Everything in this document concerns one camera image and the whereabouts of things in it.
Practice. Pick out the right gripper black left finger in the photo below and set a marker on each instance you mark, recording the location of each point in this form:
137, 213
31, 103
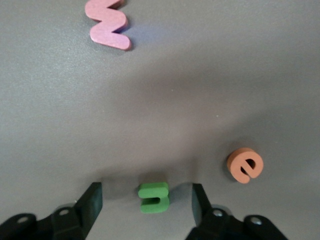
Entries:
87, 212

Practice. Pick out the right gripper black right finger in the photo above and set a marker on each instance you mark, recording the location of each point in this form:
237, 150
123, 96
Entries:
200, 212

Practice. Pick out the green letter u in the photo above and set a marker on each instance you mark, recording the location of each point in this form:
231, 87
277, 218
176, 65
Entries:
150, 191

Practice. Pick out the orange letter e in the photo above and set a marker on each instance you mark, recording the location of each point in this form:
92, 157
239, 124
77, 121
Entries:
235, 162

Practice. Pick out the pinkish red letter w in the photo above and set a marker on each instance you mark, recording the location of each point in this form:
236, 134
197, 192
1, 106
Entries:
105, 37

